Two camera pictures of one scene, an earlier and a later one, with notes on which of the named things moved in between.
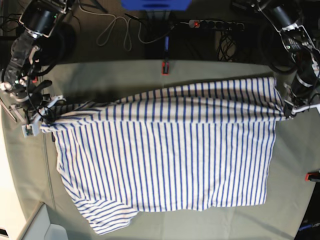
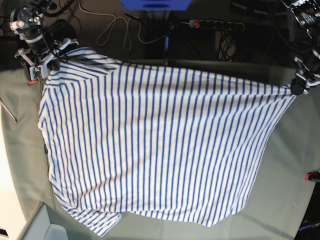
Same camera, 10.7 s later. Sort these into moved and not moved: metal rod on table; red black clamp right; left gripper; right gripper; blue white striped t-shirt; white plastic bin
Moved: left gripper; right gripper; blue white striped t-shirt
Not moved: metal rod on table; red black clamp right; white plastic bin
